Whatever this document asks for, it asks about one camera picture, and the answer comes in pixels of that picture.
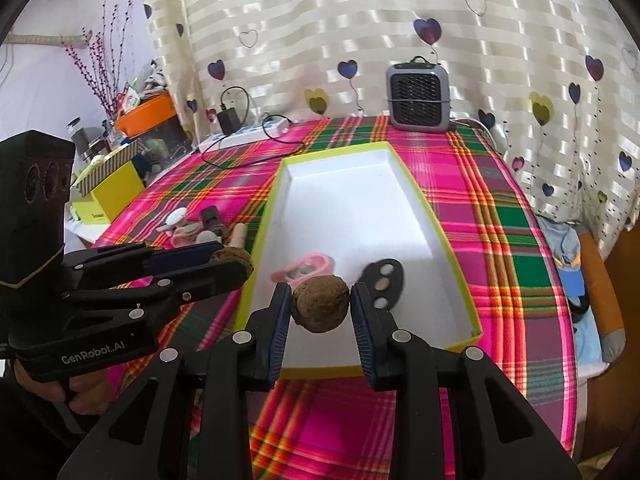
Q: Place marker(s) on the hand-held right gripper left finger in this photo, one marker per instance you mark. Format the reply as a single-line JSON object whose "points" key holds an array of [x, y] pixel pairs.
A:
{"points": [[280, 330]]}

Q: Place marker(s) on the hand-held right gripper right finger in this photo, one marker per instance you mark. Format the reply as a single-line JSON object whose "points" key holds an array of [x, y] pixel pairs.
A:
{"points": [[362, 335]]}

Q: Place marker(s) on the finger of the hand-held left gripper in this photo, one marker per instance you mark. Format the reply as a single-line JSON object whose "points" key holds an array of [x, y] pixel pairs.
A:
{"points": [[185, 255], [210, 277]]}

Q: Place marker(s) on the dark rectangular key fob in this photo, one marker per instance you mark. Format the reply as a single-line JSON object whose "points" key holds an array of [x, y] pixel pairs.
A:
{"points": [[212, 215]]}

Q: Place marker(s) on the small beige peg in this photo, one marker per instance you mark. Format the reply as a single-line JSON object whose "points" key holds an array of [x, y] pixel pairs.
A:
{"points": [[237, 235]]}

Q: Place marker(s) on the yellow-green box white inside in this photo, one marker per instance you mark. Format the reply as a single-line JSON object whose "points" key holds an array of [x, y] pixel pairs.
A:
{"points": [[350, 200]]}

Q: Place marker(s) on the person's left hand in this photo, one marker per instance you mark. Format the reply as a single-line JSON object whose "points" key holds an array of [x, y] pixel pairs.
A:
{"points": [[82, 390]]}

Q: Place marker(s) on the small white oval piece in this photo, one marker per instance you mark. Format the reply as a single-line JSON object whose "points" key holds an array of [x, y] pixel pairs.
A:
{"points": [[206, 236]]}

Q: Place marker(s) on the white round disc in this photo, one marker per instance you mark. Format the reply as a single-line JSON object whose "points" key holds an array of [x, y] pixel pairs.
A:
{"points": [[172, 219]]}

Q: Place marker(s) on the pink key fob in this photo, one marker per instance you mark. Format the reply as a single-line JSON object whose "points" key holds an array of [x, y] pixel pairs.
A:
{"points": [[305, 270]]}

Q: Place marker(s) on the yellow cardboard box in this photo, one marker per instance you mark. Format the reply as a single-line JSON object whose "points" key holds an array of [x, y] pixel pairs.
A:
{"points": [[115, 195]]}

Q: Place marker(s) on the glass jar black lid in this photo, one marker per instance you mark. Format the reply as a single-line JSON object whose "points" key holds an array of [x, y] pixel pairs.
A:
{"points": [[76, 132]]}

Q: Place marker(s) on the striped cardboard box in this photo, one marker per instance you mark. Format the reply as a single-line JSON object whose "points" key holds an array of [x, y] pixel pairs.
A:
{"points": [[112, 165]]}

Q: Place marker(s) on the dark glass tank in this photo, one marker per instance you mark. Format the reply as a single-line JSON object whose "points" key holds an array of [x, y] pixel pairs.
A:
{"points": [[170, 137]]}

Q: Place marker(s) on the white power strip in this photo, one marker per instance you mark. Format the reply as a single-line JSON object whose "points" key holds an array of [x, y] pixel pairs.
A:
{"points": [[240, 136]]}

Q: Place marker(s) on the black charger adapter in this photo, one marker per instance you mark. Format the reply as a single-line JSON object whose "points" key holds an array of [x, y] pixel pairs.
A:
{"points": [[228, 120]]}

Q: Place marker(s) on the colourful snack packet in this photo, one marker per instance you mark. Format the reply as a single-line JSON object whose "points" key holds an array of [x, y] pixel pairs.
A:
{"points": [[131, 97]]}

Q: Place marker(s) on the orange plastic bin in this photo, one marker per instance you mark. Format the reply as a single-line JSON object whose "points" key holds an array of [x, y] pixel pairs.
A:
{"points": [[150, 110]]}

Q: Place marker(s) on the red decorative branches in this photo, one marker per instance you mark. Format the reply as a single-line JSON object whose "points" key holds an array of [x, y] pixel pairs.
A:
{"points": [[102, 75]]}

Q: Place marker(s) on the pink green plaid tablecloth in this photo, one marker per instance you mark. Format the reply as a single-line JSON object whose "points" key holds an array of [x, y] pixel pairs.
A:
{"points": [[500, 240]]}

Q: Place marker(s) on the grey white striped cloth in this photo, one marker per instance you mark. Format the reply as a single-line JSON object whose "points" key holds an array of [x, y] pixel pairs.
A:
{"points": [[155, 77]]}

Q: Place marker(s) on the blue cap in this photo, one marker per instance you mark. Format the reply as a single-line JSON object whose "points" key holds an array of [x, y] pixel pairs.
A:
{"points": [[565, 260]]}

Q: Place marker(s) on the orange grey cushion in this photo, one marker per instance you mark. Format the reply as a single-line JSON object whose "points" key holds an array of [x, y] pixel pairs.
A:
{"points": [[602, 285]]}

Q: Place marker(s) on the small grey fan heater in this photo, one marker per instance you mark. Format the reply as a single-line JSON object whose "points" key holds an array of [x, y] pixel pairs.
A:
{"points": [[417, 95]]}

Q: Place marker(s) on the cream heart print curtain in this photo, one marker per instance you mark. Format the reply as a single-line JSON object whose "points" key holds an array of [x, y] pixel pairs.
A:
{"points": [[350, 20]]}

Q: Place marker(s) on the beige wall pipe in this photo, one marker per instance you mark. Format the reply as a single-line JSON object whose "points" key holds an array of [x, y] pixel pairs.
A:
{"points": [[45, 38]]}

